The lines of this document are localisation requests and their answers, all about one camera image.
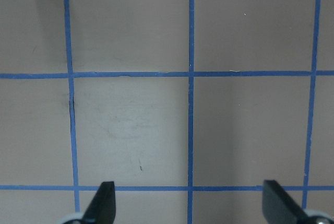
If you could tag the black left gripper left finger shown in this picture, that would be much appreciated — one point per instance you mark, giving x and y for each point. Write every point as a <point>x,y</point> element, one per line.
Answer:
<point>102,208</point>

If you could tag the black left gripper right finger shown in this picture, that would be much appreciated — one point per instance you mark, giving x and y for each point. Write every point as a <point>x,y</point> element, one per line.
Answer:
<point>278,206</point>

